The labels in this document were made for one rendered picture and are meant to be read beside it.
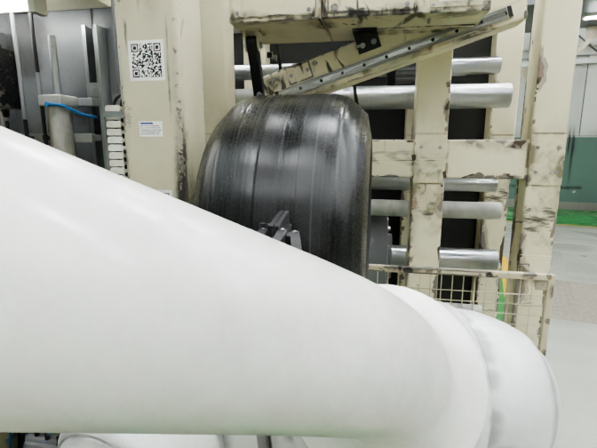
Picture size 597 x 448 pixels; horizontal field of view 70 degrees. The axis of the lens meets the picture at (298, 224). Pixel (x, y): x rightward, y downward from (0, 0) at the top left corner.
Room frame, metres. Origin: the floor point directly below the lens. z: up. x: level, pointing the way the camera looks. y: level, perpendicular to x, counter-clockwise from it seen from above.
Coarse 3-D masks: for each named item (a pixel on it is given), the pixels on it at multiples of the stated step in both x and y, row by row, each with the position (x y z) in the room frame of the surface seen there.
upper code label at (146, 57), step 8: (136, 40) 0.88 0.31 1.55; (144, 40) 0.87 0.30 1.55; (152, 40) 0.87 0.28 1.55; (160, 40) 0.87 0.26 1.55; (128, 48) 0.88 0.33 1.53; (136, 48) 0.88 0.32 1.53; (144, 48) 0.87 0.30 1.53; (152, 48) 0.87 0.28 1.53; (160, 48) 0.87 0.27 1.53; (136, 56) 0.88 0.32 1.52; (144, 56) 0.87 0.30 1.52; (152, 56) 0.87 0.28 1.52; (160, 56) 0.87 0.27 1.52; (136, 64) 0.88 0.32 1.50; (144, 64) 0.87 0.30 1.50; (152, 64) 0.87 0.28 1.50; (160, 64) 0.87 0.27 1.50; (136, 72) 0.88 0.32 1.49; (144, 72) 0.87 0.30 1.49; (152, 72) 0.87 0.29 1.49; (160, 72) 0.87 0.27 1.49; (136, 80) 0.88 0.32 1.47; (144, 80) 0.87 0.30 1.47; (152, 80) 0.87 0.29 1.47
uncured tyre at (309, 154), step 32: (256, 96) 0.86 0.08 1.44; (288, 96) 0.84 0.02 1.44; (320, 96) 0.82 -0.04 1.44; (224, 128) 0.75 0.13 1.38; (256, 128) 0.73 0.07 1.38; (288, 128) 0.72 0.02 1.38; (320, 128) 0.71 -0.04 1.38; (352, 128) 0.73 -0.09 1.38; (224, 160) 0.69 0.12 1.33; (256, 160) 0.68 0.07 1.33; (288, 160) 0.67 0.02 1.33; (320, 160) 0.66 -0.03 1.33; (352, 160) 0.68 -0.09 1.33; (224, 192) 0.66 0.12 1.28; (256, 192) 0.65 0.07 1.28; (288, 192) 0.65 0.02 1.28; (320, 192) 0.64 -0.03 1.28; (352, 192) 0.66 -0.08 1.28; (256, 224) 0.64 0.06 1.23; (320, 224) 0.62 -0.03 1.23; (352, 224) 0.64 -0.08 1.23; (320, 256) 0.62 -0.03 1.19; (352, 256) 0.63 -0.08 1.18
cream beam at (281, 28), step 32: (256, 0) 1.10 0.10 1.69; (288, 0) 1.09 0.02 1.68; (320, 0) 1.08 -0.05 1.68; (352, 0) 1.06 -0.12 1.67; (384, 0) 1.05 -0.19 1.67; (416, 0) 1.04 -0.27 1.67; (480, 0) 1.01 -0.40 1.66; (288, 32) 1.21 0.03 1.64; (320, 32) 1.21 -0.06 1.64; (352, 32) 1.21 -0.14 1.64
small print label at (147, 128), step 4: (140, 124) 0.88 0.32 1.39; (144, 124) 0.88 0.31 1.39; (148, 124) 0.87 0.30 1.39; (152, 124) 0.87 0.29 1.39; (156, 124) 0.87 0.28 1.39; (160, 124) 0.87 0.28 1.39; (140, 128) 0.88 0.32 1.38; (144, 128) 0.88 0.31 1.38; (148, 128) 0.87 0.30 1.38; (152, 128) 0.87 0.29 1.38; (156, 128) 0.87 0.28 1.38; (160, 128) 0.87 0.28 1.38; (140, 132) 0.88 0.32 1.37; (144, 132) 0.88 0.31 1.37; (148, 132) 0.87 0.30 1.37; (152, 132) 0.87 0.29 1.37; (156, 132) 0.87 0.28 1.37; (160, 132) 0.87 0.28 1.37; (140, 136) 0.88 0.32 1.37; (144, 136) 0.88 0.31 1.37; (148, 136) 0.87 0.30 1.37; (152, 136) 0.87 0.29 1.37; (156, 136) 0.87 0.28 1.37; (160, 136) 0.87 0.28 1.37
